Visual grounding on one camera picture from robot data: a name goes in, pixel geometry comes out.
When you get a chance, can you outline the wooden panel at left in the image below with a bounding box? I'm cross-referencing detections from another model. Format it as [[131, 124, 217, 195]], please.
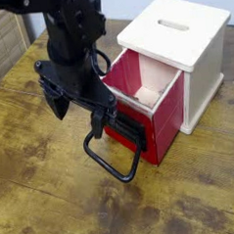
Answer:
[[0, 10, 31, 80]]

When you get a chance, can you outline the black metal drawer handle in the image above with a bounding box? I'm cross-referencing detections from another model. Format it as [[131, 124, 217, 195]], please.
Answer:
[[80, 109, 151, 186]]

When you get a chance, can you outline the red wooden drawer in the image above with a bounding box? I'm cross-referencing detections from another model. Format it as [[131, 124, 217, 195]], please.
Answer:
[[103, 49, 184, 165]]

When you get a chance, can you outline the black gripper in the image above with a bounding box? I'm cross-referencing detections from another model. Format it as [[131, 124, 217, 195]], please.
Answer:
[[34, 57, 117, 139]]

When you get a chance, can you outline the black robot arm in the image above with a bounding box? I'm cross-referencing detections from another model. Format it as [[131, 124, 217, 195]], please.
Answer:
[[0, 0, 117, 139]]

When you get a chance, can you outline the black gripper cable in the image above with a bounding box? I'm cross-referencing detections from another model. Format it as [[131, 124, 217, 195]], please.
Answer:
[[88, 47, 113, 78]]

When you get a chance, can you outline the white wooden drawer cabinet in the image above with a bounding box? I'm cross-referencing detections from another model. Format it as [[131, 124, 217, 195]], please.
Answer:
[[117, 0, 231, 134]]

